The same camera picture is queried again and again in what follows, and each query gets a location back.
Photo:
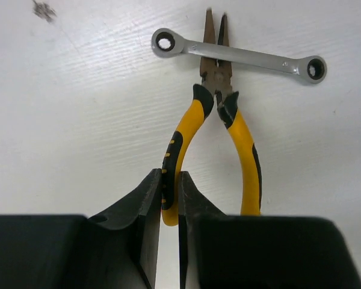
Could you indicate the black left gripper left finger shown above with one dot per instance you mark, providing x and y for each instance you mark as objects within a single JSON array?
[{"x": 115, "y": 248}]

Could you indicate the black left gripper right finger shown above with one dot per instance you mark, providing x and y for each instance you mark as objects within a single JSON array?
[{"x": 217, "y": 250}]

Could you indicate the small silver ratchet wrench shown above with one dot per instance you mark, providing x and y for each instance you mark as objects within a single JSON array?
[{"x": 166, "y": 43}]

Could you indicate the yellow needle-nose pliers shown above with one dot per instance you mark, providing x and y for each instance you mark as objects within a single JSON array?
[{"x": 214, "y": 91}]

